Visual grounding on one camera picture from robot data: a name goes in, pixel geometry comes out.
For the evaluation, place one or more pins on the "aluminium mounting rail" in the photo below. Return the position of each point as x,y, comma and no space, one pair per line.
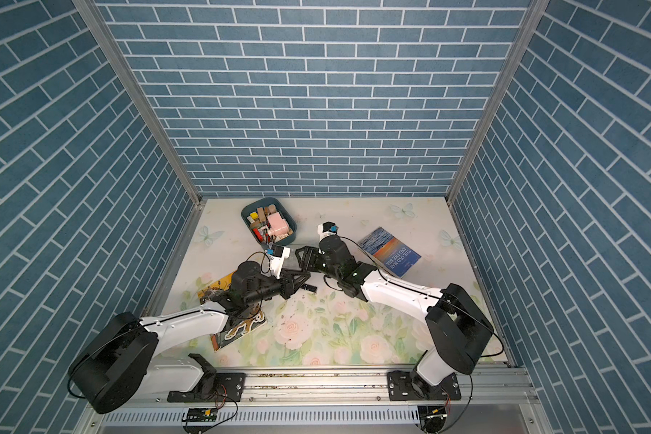
490,383

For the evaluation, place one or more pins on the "circuit board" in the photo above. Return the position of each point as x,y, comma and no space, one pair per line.
432,419
200,415

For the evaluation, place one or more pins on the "pink box in bin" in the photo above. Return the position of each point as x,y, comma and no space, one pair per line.
278,225

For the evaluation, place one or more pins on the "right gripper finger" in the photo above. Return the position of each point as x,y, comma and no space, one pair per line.
309,259
350,284

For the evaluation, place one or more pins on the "teal plastic bin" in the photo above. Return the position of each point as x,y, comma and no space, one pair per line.
255,215

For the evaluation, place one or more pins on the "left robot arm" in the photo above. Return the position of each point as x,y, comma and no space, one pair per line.
123,360

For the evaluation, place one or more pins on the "right circuit board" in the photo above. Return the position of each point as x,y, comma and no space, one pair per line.
432,419

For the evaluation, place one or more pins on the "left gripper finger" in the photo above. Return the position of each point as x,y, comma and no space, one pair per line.
287,291
294,279

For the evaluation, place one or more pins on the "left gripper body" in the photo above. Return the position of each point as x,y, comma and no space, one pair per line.
268,288

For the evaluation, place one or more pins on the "left circuit board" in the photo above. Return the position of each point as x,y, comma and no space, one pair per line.
200,415

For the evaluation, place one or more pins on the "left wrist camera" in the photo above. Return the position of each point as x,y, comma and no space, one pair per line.
277,255

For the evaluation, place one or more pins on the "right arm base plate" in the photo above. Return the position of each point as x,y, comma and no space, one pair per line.
409,386

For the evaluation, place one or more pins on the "black lipstick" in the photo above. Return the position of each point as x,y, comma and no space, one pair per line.
310,288

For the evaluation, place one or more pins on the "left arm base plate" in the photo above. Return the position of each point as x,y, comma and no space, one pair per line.
211,386

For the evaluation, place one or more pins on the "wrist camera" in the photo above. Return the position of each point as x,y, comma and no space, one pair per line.
327,229
277,255

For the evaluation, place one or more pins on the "blue book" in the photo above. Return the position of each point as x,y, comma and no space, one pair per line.
395,256

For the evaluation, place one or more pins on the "clear acrylic lipstick organizer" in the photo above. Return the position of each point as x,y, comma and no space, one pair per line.
294,259

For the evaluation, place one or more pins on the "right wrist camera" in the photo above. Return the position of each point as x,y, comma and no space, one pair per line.
327,229

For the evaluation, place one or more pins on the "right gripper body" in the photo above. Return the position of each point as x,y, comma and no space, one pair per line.
325,266

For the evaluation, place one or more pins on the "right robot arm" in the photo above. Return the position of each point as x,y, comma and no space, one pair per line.
459,330

